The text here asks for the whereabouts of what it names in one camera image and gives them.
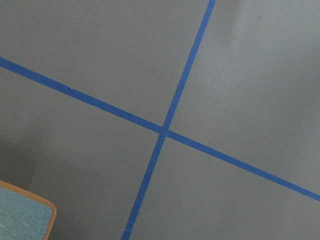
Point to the grey square plate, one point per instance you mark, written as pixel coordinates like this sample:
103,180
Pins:
24,215

